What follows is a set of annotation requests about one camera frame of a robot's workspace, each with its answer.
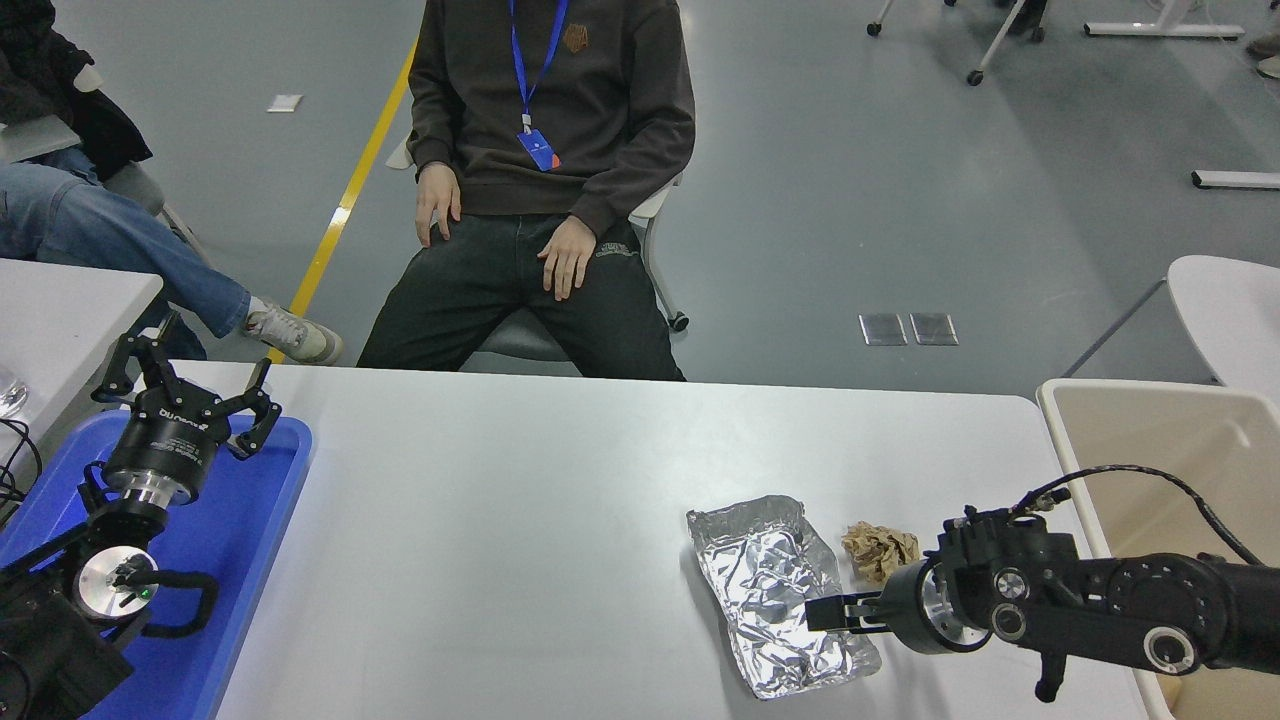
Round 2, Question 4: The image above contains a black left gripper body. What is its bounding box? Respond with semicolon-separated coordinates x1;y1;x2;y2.
103;385;234;493

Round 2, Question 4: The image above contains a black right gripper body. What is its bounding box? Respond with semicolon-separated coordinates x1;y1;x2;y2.
880;557;941;651

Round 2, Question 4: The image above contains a tan paper ball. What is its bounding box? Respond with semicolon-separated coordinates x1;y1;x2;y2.
841;521;921;587

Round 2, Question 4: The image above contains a silver foil tray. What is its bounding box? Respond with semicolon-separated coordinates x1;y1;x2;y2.
686;495;883;701

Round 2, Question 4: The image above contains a person's right hand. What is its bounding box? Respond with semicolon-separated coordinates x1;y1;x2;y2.
415;162;463;248

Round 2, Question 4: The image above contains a person's left hand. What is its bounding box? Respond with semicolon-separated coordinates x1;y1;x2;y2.
538;215;598;301

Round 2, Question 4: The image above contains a white side table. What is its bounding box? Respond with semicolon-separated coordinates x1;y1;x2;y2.
0;257;164;471

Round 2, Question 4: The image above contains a blue plastic tray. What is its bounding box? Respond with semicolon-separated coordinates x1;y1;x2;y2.
0;408;314;720

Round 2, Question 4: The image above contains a person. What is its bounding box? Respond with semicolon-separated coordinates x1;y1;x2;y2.
355;0;698;382
0;0;346;366
995;0;1049;36

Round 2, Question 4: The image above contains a grey office chair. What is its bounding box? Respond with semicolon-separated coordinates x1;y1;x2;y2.
72;62;216;269

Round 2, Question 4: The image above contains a grey laptop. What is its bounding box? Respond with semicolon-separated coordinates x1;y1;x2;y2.
0;113;83;164

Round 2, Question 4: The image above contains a grey swivel chair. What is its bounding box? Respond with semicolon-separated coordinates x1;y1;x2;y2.
385;135;691;364

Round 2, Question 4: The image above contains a tan paper scrap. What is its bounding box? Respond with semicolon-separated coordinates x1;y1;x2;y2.
1150;668;1201;713

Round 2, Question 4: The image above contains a large pale plastic bin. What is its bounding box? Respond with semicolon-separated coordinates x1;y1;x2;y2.
1036;378;1280;720

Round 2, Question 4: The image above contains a round white table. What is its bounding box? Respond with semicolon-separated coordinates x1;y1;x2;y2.
1167;253;1280;406

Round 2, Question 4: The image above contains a white floor bar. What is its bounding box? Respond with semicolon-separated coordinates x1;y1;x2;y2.
1191;168;1280;189

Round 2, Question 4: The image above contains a white wheeled chair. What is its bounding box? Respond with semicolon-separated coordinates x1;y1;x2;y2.
866;0;1046;87

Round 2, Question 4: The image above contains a white desk foot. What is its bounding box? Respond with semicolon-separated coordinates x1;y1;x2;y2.
1085;20;1247;39

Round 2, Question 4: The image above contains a black cable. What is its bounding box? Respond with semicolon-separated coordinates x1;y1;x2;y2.
0;416;46;526

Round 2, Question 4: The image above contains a blue lanyard with badge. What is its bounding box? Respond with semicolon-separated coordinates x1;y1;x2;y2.
508;0;571;173

